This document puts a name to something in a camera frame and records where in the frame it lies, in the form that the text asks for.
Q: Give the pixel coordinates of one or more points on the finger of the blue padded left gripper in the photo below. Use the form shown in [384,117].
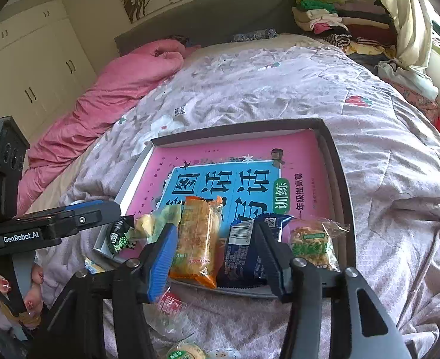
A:
[85,206]

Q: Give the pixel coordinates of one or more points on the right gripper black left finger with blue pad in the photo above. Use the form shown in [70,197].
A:
[73,328]

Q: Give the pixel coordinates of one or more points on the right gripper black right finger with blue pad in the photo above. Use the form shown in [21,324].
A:
[360,324]

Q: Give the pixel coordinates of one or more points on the green black small snack packet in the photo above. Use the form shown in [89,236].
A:
[119,235]

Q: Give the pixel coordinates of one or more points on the meat floss cake snack packet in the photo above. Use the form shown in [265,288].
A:
[313,240]

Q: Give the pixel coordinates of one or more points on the green label small pastry packet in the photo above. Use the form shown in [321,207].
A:
[186,350]

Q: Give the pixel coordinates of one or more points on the orange bread roll snack packet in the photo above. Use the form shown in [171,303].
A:
[199,230]

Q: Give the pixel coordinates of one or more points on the blue Oreo packet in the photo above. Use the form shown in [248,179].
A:
[242,267]

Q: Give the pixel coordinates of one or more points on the left hand red nails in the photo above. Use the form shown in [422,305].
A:
[33,302]

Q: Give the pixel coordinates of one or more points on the yellow blue snack packet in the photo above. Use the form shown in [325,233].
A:
[92,267]

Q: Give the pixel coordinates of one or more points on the clear red label snack packet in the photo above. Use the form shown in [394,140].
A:
[168,316]

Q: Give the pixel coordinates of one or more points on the pink quilt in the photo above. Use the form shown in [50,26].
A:
[118,88]

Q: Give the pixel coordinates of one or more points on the grey shallow cardboard box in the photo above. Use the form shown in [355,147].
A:
[338,188]

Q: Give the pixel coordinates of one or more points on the cream wardrobe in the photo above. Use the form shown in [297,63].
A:
[43,68]

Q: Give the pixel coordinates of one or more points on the lilac floral duvet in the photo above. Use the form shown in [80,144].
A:
[389,150]

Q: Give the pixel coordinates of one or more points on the pink Chinese workbook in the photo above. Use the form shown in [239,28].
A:
[283,174]

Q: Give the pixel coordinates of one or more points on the dark grey headboard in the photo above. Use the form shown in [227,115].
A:
[210,22]

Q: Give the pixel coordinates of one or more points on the cream curtain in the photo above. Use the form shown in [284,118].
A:
[414,29]

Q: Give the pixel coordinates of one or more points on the folded clothes pile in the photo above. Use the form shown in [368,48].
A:
[364,31]

